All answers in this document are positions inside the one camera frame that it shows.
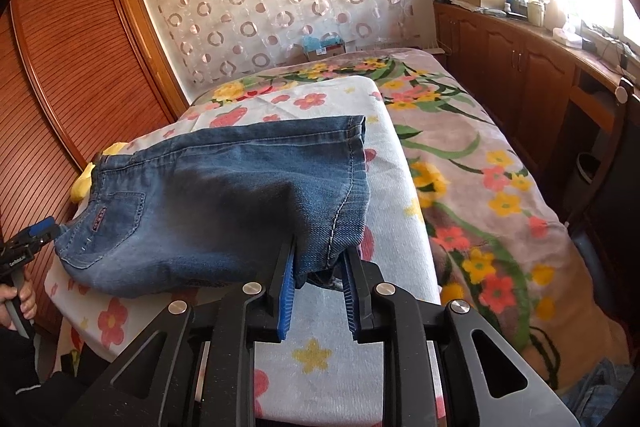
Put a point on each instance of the blue denim jeans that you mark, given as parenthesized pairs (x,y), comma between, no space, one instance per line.
(215,206)

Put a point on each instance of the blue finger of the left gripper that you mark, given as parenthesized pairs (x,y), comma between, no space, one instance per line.
(44,230)

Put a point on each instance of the white jar on sideboard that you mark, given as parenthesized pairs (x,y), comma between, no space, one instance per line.
(535,13)

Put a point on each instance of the white floral towel blanket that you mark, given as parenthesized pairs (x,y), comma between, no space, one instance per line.
(318,375)

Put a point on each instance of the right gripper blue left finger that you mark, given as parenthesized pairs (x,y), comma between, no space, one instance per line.
(286,298)

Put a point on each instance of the pink floral bedspread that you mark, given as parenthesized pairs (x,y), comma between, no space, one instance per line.
(495,241)

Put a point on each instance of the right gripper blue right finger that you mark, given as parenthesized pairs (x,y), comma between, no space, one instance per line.
(349,269)

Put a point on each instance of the wooden sideboard cabinet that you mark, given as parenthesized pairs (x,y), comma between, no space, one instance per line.
(552,103)

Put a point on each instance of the wooden louvered wardrobe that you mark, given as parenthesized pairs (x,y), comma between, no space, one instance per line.
(76,77)

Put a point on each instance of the cardboard box with blue items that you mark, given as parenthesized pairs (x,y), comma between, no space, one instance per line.
(319,48)

